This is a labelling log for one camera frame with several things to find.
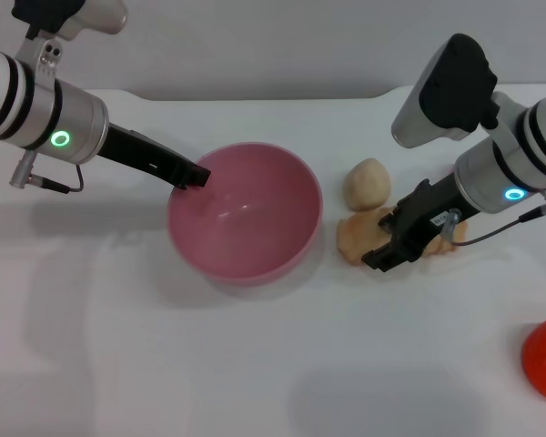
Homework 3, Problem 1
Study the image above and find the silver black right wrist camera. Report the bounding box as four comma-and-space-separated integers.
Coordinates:
390, 33, 500, 149

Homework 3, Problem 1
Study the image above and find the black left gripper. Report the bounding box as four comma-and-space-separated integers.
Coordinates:
97, 123, 212, 192

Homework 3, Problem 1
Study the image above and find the pink plastic bowl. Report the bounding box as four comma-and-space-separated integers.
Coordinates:
167, 142, 324, 288

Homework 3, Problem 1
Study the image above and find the orange striped long bread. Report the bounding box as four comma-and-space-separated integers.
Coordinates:
336, 204, 470, 267

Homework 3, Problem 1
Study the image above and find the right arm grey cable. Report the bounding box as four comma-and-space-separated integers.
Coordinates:
439, 188, 546, 248

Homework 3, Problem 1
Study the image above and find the beige egg-shaped bun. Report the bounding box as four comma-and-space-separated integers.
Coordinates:
348, 158, 393, 212

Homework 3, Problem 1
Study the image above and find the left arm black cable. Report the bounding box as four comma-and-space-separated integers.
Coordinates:
9, 151, 85, 195

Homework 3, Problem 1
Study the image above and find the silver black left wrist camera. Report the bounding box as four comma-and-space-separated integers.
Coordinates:
11, 0, 129, 42

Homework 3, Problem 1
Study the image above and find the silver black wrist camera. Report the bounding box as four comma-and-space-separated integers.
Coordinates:
11, 0, 129, 42
390, 33, 500, 149

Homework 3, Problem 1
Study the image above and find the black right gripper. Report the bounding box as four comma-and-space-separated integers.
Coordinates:
362, 173, 470, 273

